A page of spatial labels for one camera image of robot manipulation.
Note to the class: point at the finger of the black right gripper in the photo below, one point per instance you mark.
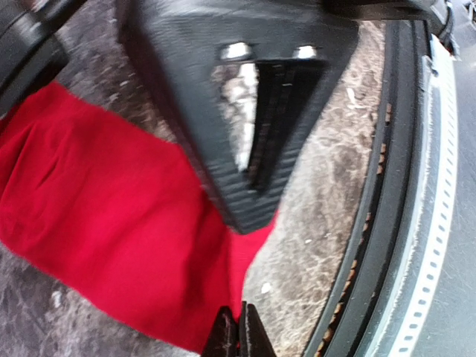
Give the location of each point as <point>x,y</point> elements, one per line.
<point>241,85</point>

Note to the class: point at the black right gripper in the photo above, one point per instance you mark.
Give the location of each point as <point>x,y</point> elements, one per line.
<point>31,54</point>

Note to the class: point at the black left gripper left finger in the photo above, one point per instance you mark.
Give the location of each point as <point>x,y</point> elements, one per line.
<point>223,338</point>

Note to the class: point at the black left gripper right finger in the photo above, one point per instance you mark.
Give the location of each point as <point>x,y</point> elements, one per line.
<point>253,340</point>

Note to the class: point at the red sock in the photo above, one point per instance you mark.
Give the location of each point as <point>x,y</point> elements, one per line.
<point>120,216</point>

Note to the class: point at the black front table rail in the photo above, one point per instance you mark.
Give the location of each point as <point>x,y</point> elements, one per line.
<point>350,311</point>

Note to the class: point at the white slotted cable duct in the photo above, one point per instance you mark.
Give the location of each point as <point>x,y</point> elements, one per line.
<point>411,294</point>

